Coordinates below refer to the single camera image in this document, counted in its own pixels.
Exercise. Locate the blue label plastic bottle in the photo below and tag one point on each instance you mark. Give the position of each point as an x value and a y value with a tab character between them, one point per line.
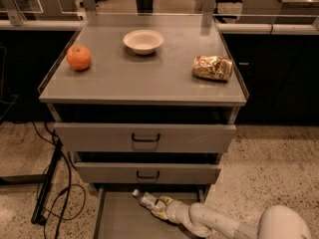
146	199

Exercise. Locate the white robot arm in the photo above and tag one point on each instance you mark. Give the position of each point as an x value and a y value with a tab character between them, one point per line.
276	222

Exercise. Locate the bottom grey open drawer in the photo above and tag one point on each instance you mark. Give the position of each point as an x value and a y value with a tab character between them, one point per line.
119	216

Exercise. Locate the middle grey drawer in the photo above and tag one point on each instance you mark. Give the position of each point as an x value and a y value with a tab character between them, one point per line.
149	173

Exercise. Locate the grey drawer cabinet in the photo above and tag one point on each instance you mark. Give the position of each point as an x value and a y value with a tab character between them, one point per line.
124	87

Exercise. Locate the top grey drawer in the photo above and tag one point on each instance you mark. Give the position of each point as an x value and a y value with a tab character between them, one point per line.
145	137

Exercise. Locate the black table leg bar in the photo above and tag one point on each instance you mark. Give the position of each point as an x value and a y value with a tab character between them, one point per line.
37	216

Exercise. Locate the crushed gold chip bag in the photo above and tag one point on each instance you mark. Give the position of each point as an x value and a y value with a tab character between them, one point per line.
213	68

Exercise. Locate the white paper bowl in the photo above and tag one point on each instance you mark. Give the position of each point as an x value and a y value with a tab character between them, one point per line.
143	42

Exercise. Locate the orange fruit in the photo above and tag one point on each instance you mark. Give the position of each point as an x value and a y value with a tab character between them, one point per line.
79	57

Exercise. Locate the white horizontal rail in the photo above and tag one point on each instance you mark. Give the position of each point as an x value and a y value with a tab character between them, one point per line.
271	29

